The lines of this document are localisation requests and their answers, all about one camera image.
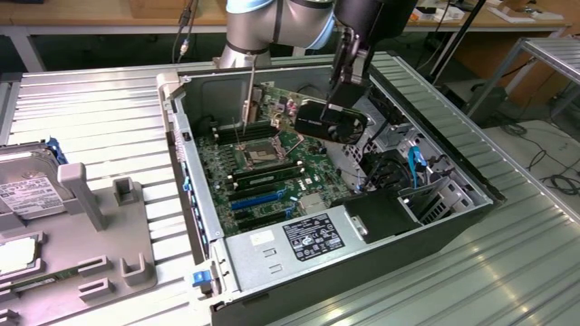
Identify socket locking lever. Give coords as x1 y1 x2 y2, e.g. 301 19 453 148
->
229 116 242 147

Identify grey plastic parts rack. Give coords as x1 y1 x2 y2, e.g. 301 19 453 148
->
0 162 158 326

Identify black and silver PC case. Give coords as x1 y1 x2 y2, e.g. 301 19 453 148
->
155 59 507 326

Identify blue case side latch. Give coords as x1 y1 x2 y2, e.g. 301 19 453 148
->
190 270 213 290

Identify CPU socket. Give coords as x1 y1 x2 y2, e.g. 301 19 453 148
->
233 135 291 171

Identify perforated metal drive cage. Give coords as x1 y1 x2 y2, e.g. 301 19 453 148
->
338 81 411 177

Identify green motherboard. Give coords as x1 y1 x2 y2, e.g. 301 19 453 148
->
193 118 354 238

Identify metal disk bay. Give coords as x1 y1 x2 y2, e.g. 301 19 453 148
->
397 175 473 228

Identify aluminium frame table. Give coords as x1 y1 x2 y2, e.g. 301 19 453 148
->
461 35 580 120

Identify silver chipset heat sink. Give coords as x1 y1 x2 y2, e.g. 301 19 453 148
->
297 194 329 211

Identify black slanted pole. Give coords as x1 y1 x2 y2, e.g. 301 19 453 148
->
427 0 486 83

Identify hanging grey cable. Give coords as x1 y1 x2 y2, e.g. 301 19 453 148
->
173 0 199 65

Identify silver power supply unit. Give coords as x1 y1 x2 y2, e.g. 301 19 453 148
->
222 203 369 293

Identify open metal socket cover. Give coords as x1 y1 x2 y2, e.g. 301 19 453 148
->
269 128 303 161

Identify blue disk wire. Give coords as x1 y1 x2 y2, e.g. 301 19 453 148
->
405 145 430 192

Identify black Nvidia graphics card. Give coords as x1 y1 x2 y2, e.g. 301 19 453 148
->
241 56 369 146

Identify black floor cables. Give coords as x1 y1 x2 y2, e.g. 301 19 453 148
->
497 120 580 198

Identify installed black RAM stick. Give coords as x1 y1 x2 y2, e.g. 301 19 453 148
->
230 162 305 192

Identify orange and white box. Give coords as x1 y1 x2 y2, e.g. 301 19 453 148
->
409 5 466 24

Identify flat white box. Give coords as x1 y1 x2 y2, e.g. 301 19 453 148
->
485 2 538 24

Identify green loose RAM stick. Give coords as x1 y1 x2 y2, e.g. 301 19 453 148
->
0 266 83 293

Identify black box under frame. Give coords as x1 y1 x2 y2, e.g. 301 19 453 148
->
439 79 509 120

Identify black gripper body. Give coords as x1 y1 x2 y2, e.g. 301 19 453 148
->
331 0 418 48

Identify hard disk with blue carrier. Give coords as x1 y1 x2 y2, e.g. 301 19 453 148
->
0 137 69 222

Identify long wooden desk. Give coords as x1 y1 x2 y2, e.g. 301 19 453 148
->
0 0 573 35

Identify silver CPU chip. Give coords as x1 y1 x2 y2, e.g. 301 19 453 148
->
0 237 38 276

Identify black plastic air shroud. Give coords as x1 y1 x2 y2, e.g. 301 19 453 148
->
341 189 422 245

